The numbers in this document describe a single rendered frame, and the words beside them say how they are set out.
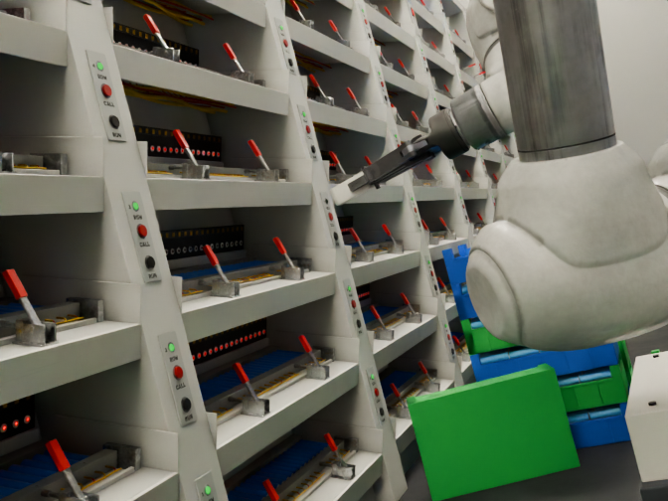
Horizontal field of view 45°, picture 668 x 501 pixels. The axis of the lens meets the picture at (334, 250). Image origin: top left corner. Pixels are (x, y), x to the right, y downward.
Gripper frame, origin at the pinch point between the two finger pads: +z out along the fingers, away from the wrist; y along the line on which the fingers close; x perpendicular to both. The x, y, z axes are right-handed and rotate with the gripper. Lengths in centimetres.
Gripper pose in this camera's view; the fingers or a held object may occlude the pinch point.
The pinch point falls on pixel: (351, 188)
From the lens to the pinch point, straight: 133.3
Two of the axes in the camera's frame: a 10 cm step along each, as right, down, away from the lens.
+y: 3.5, -0.7, 9.3
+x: -4.3, -9.0, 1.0
